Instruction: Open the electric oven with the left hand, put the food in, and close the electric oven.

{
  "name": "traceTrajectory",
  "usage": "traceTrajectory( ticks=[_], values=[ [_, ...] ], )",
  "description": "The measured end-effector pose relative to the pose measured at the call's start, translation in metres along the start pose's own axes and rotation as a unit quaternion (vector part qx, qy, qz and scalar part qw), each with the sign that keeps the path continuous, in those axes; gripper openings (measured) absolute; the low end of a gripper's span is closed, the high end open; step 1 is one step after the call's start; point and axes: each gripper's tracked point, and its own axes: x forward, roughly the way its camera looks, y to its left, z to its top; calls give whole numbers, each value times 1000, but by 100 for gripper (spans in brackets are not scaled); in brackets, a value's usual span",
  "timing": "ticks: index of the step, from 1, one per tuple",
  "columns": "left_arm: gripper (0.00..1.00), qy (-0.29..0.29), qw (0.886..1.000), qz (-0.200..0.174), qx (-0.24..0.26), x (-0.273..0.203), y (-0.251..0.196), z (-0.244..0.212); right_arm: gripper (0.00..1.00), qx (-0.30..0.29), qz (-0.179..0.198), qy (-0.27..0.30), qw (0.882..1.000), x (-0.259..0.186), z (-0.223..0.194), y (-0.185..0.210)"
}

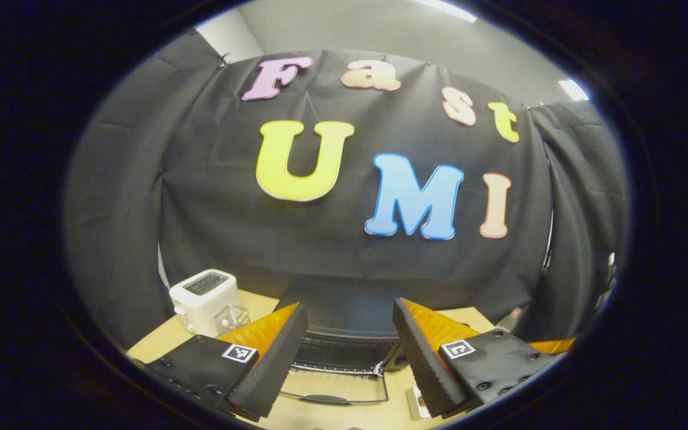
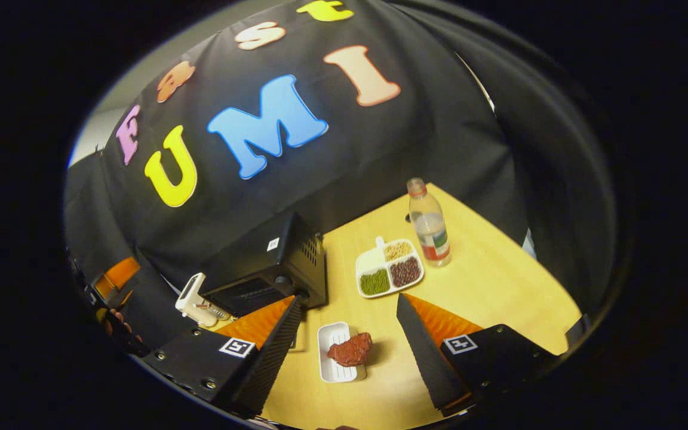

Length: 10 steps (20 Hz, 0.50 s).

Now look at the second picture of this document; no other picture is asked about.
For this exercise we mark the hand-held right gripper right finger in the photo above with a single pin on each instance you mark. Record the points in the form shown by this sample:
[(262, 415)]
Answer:
[(424, 358)]

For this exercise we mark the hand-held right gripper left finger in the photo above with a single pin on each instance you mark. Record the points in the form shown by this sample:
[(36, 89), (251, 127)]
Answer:
[(272, 358)]

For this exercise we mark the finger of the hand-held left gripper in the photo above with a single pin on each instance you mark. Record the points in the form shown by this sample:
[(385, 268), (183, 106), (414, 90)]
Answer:
[(118, 275)]

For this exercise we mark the red meat piece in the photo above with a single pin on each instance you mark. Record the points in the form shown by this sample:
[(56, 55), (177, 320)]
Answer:
[(350, 350)]

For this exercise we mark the black electric oven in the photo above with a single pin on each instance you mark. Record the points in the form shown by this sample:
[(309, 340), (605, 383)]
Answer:
[(266, 263)]

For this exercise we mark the white slotted tray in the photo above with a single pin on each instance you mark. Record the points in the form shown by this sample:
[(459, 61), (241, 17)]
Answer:
[(329, 334)]

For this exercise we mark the white divided bean dish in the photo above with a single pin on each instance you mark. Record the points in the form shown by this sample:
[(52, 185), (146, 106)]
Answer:
[(389, 269)]

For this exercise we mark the clear plastic drink bottle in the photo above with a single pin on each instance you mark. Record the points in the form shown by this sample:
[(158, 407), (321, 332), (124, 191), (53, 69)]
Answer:
[(430, 227)]

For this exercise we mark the black backdrop cloth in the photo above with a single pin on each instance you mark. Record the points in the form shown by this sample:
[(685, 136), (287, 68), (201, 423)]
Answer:
[(320, 179)]

